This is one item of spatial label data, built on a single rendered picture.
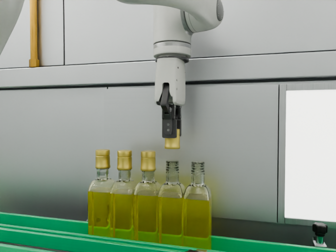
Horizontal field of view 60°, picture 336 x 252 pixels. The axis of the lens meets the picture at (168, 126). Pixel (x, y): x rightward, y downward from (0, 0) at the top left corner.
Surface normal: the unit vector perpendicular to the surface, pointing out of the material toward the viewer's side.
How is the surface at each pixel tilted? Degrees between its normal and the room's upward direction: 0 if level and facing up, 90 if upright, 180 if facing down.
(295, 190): 90
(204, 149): 90
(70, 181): 90
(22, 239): 90
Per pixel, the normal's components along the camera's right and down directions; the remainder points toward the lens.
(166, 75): -0.24, -0.04
